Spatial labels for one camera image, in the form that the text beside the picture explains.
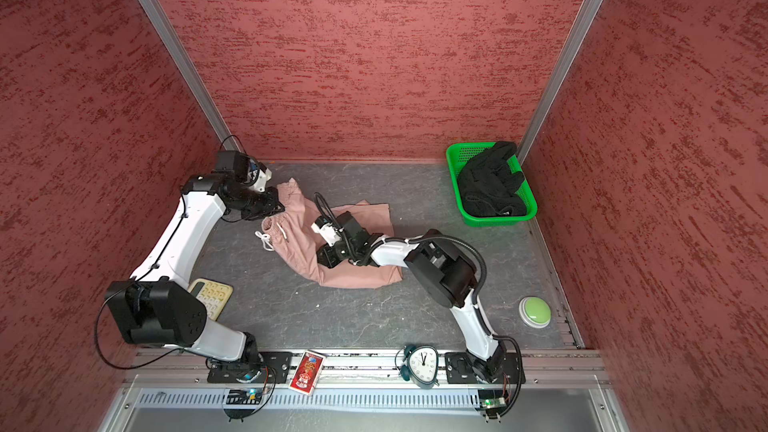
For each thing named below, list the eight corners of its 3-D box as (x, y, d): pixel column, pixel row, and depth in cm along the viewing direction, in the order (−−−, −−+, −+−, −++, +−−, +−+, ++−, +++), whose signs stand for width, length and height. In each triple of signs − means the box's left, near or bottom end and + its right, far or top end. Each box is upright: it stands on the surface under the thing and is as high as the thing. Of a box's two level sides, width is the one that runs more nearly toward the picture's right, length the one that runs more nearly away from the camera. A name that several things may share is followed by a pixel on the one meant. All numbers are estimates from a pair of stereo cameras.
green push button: (523, 328, 83) (527, 325, 81) (515, 300, 88) (519, 296, 86) (551, 328, 83) (555, 325, 81) (541, 300, 88) (546, 296, 86)
